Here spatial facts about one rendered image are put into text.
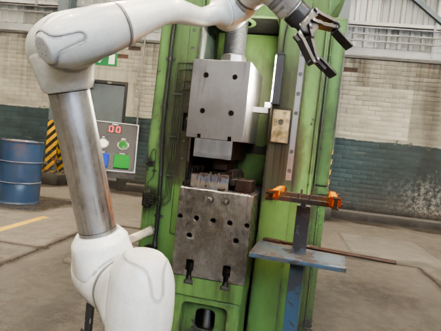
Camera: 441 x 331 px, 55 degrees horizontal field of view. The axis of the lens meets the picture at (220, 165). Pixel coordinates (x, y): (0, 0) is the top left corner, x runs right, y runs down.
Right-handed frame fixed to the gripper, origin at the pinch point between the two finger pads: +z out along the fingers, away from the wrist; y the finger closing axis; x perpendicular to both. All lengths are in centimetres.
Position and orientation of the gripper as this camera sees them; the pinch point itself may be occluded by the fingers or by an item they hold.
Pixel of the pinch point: (339, 58)
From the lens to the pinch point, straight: 135.8
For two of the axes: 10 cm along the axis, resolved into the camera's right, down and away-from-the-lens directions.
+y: -4.9, 7.3, -4.7
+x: 4.8, -2.2, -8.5
